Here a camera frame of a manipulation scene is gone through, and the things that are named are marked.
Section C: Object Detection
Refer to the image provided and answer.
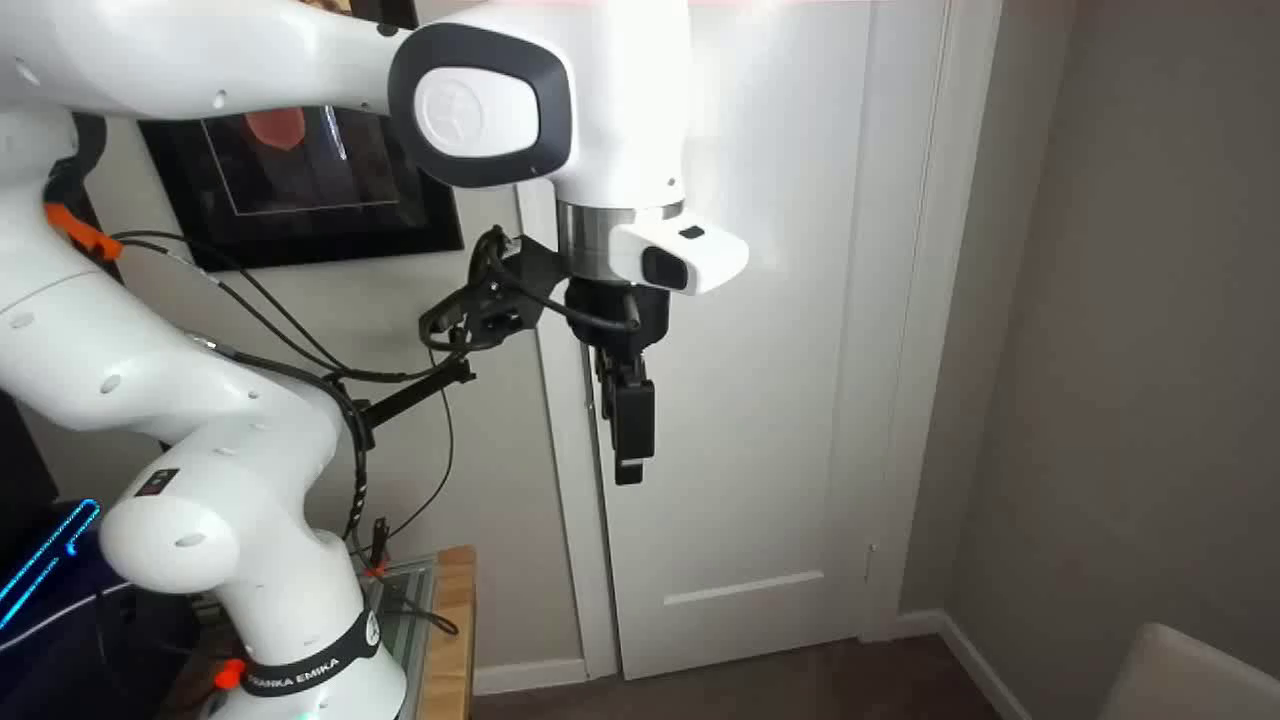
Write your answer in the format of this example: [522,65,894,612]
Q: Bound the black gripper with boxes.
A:
[562,276,673,488]

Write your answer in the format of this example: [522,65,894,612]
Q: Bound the white closet door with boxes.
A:
[511,0,1007,685]
[585,0,887,685]

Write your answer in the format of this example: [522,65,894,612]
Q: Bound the wooden table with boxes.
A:
[414,540,479,720]

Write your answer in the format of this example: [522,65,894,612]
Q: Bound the clear glass plate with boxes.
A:
[365,554,441,688]

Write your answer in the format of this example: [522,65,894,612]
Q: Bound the black framed picture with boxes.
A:
[135,100,467,276]

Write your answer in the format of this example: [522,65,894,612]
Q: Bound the black bag with blue stripe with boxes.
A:
[0,493,206,720]

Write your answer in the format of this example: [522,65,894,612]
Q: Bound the thin black camera cable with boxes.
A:
[378,382,461,535]

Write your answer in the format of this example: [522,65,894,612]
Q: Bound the orange cable strap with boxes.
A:
[42,196,130,266]

